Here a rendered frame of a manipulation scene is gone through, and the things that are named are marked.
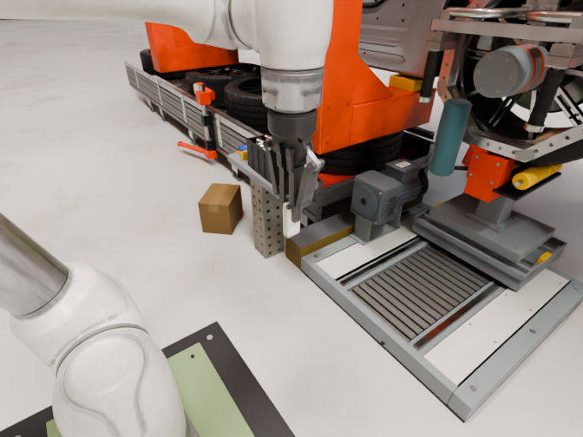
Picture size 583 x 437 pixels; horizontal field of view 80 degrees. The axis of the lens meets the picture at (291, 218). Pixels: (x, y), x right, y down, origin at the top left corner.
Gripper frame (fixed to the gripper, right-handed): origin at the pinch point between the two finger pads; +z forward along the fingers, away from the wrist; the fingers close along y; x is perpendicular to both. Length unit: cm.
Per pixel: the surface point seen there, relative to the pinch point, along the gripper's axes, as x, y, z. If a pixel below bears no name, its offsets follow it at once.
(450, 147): 83, -11, 11
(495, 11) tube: 78, -7, -30
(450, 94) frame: 95, -22, -3
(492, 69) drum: 79, -3, -16
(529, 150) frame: 92, 10, 8
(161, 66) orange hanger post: 75, -239, 15
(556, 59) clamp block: 69, 14, -22
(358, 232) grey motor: 75, -39, 60
